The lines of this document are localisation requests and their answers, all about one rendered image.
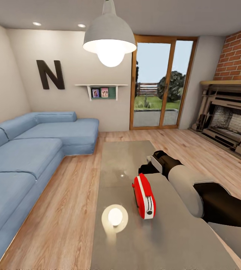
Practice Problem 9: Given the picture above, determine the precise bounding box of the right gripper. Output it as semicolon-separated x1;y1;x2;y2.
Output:
138;163;159;174

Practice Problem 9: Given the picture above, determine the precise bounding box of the radio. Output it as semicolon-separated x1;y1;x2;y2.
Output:
132;173;156;219

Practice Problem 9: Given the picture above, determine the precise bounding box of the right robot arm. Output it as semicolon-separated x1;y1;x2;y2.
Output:
138;151;241;259

